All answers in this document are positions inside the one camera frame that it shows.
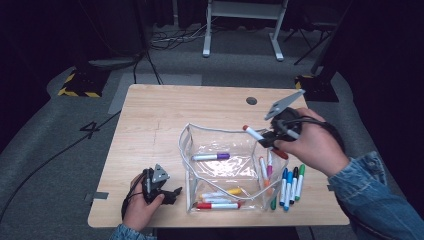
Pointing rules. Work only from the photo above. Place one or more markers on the purple cap marker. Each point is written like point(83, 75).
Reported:
point(213, 156)

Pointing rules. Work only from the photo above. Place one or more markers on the black folding stand legs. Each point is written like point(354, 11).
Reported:
point(310, 40)

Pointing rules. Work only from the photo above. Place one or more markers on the black stand base yellow stripes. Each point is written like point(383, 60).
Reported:
point(83, 85)
point(320, 90)

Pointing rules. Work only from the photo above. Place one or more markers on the black cap marker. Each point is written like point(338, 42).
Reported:
point(293, 186)

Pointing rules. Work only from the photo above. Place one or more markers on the red cap marker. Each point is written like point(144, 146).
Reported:
point(216, 206)

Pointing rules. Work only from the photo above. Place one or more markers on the pink cap marker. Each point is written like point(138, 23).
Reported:
point(269, 168)

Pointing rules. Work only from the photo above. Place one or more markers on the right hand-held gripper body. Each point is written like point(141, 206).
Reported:
point(280, 115)

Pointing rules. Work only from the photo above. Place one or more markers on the light blue cap marker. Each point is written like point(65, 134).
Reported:
point(288, 193)

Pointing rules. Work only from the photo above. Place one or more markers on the grey flat stand foot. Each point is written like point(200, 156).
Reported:
point(113, 62)

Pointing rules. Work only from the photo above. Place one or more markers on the pale cap marker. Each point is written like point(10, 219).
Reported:
point(218, 200)

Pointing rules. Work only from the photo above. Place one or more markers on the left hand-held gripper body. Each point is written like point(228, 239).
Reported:
point(154, 186)

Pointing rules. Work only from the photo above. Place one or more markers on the dark round table grommet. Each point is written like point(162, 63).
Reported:
point(251, 100)

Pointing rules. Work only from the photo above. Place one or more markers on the clear pouch with white trim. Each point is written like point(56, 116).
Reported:
point(220, 170)

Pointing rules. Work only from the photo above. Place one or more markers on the person's right hand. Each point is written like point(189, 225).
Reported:
point(316, 146)

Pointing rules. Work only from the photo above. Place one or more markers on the person's left hand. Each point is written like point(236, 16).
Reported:
point(140, 213)

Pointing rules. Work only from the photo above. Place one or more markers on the grey tape strip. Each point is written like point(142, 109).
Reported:
point(98, 196)

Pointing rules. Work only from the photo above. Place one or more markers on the red-brown cap marker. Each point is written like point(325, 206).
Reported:
point(253, 133)

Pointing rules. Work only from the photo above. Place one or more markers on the orange cap marker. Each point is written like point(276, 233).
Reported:
point(263, 168)

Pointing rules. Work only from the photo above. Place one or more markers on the white metal desk frame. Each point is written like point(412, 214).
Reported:
point(243, 10)

